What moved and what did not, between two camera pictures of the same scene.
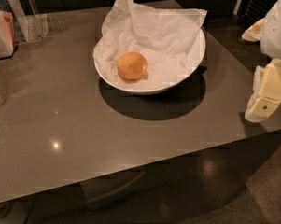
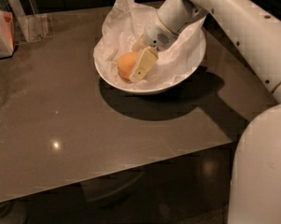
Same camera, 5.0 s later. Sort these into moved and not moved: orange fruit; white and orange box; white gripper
Moved: white gripper
Not moved: white and orange box; orange fruit
